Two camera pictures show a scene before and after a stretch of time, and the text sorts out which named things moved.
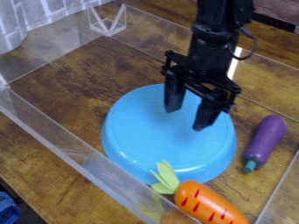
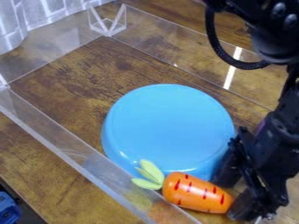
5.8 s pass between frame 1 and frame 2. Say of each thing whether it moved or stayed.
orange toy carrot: moved
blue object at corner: stayed
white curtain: stayed
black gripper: moved
